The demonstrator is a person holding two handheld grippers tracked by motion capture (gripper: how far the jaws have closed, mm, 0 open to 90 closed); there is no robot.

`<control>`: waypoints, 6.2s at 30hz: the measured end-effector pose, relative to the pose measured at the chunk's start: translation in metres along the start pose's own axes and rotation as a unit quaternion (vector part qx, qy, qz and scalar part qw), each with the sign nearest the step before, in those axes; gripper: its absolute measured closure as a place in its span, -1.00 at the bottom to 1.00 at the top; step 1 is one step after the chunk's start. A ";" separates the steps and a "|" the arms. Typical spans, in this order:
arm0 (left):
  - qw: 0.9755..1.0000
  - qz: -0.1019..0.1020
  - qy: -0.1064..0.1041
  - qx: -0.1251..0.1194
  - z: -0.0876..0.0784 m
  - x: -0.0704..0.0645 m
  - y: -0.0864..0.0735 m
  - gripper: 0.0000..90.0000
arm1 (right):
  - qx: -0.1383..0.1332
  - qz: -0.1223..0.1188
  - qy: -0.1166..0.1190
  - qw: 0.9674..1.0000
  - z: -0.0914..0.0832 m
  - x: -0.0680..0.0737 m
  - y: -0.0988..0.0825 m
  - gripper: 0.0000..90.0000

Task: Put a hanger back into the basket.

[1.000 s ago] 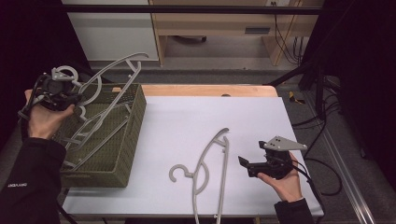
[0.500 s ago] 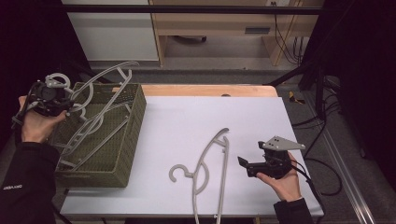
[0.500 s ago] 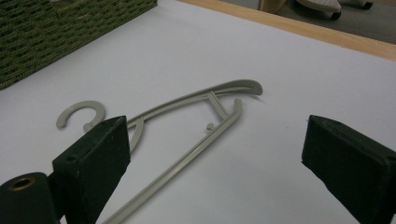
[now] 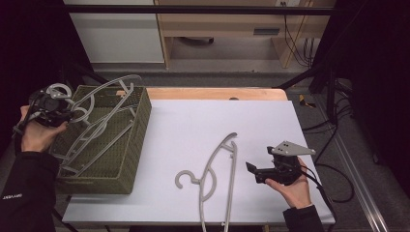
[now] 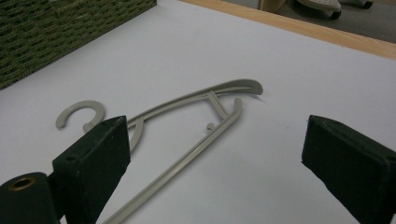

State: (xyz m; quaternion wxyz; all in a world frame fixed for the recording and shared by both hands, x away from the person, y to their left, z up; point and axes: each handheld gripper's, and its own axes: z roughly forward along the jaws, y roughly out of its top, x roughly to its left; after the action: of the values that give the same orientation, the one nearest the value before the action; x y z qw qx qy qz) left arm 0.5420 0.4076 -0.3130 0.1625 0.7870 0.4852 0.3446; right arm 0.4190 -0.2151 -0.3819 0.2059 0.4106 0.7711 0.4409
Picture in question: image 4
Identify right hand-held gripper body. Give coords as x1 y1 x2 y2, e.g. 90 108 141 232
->
265 140 317 187

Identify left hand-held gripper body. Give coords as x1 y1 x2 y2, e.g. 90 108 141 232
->
28 82 76 128

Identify grey plastic clothes hanger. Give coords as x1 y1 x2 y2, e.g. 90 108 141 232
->
51 105 136 178
174 131 239 232
66 73 143 130

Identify green woven basket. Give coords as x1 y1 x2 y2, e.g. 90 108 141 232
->
47 84 153 195

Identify person's right hand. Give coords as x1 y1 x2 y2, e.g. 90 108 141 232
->
264 157 314 210

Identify person's left hand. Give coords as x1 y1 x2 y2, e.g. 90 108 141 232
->
19 105 70 153

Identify black curtain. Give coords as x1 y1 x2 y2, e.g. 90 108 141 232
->
0 0 95 153
317 0 410 196

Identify yellow and black tool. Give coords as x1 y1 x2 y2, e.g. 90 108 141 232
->
298 94 317 109

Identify white table sheet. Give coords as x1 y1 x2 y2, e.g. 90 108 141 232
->
61 99 337 225

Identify black metal stand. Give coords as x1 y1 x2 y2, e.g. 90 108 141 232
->
276 61 353 126

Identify white cabinet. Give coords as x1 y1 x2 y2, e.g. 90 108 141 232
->
69 0 165 65

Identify light wooden desk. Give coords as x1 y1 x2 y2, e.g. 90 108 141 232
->
154 0 337 70

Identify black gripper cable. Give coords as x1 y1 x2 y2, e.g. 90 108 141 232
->
12 95 43 138
299 163 338 232

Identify black floor cable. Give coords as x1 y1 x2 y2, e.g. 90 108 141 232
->
313 161 356 204

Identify metal floor rail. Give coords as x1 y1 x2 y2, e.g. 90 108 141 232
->
313 93 392 232

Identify bundle of black wall cables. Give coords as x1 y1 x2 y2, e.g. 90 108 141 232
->
282 2 316 69

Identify black horizontal frame bar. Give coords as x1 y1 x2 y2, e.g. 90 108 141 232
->
62 4 337 16

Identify white wall socket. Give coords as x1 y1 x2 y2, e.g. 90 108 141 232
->
275 0 302 8

